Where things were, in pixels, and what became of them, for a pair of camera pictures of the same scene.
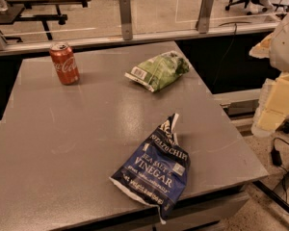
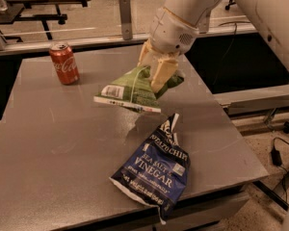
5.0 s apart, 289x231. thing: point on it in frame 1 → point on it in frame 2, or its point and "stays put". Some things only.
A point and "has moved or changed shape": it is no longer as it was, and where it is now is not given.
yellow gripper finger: (278, 96) → (163, 73)
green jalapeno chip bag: (160, 71) has moved or changed shape
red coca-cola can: (65, 63) stays put
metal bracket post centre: (125, 9) stays put
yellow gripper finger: (262, 50) → (147, 56)
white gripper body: (286, 45) → (170, 35)
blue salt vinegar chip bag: (158, 171) stays put
